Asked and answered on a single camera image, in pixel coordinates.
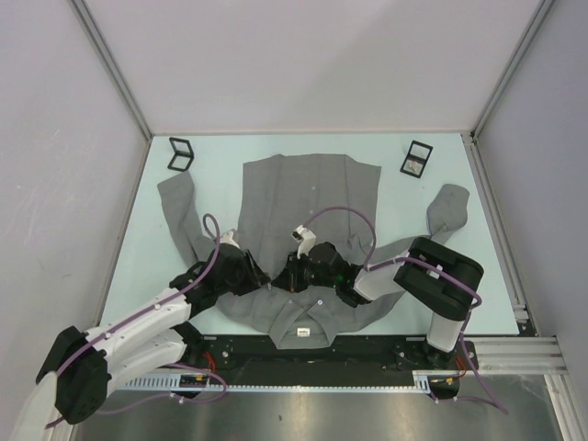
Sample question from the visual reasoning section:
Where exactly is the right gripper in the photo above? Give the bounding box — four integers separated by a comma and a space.
271, 249, 337, 293

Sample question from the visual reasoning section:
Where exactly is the grey button-up shirt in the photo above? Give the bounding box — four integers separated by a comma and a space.
156, 153, 472, 350

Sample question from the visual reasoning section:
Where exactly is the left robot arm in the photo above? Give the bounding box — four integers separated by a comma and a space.
10, 243, 270, 440

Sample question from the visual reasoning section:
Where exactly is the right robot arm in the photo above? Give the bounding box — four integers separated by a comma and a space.
272, 237, 484, 369

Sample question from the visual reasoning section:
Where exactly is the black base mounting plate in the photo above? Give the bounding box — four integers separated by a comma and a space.
182, 334, 479, 371

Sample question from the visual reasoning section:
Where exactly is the black display box, left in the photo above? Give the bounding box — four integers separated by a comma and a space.
167, 137, 195, 173

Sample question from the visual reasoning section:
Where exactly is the black display box, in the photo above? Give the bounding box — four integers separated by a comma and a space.
400, 140, 434, 179
167, 137, 195, 173

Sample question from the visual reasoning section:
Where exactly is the black display box, right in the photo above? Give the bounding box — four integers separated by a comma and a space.
400, 140, 434, 179

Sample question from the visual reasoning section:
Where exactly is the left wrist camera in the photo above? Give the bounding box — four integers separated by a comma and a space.
220, 229, 241, 250

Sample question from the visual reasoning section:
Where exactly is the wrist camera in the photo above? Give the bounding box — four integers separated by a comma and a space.
220, 229, 241, 250
291, 225, 316, 259

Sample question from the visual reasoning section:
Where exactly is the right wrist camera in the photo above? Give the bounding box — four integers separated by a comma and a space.
291, 225, 316, 259

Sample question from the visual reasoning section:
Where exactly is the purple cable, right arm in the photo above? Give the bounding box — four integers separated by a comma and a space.
302, 207, 511, 414

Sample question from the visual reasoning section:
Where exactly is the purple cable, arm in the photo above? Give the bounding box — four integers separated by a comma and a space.
43, 213, 229, 431
302, 207, 511, 414

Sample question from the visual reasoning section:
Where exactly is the white slotted cable duct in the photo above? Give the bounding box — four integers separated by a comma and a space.
119, 369, 430, 393

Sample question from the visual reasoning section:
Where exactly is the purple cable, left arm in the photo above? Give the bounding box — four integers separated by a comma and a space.
43, 213, 229, 431

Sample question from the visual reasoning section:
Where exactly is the aluminium frame rail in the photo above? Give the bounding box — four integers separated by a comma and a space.
470, 337, 568, 375

